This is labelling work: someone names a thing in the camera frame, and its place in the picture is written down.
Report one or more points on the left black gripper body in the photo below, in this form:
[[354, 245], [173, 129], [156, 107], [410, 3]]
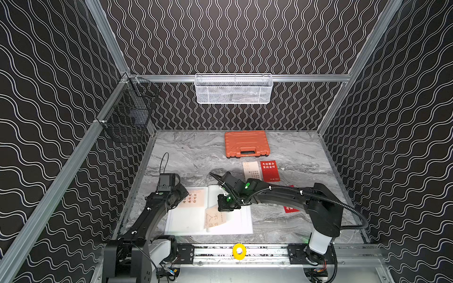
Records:
[[176, 193]]

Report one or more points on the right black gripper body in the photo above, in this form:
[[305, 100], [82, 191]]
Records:
[[227, 203]]

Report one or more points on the beige card red characters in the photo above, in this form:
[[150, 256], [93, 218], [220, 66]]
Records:
[[195, 199]]

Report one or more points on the white photo album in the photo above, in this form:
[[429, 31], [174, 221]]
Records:
[[198, 214]]

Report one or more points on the beige card gold characters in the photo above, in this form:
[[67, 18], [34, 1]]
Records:
[[213, 217]]

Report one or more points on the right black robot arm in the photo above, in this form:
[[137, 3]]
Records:
[[328, 214]]

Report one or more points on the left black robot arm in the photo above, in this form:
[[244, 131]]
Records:
[[134, 257]]

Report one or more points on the beige card small red text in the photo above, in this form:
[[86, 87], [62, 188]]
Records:
[[252, 170]]

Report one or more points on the red card top row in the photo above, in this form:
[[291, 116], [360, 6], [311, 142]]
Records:
[[270, 171]]

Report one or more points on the orange plastic tool case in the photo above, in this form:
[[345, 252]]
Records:
[[246, 144]]

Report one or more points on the red card right side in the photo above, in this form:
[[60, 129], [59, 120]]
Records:
[[288, 209]]

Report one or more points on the yellow tape roll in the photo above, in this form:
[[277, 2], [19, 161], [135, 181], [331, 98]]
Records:
[[239, 252]]

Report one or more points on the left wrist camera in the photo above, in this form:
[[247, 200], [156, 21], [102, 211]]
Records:
[[168, 182]]

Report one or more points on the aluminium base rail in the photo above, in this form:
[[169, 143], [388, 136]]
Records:
[[275, 255]]

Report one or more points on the black wire mesh basket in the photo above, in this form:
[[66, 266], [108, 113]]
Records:
[[128, 118]]

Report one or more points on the white wire mesh basket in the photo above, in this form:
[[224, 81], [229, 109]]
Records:
[[230, 88]]

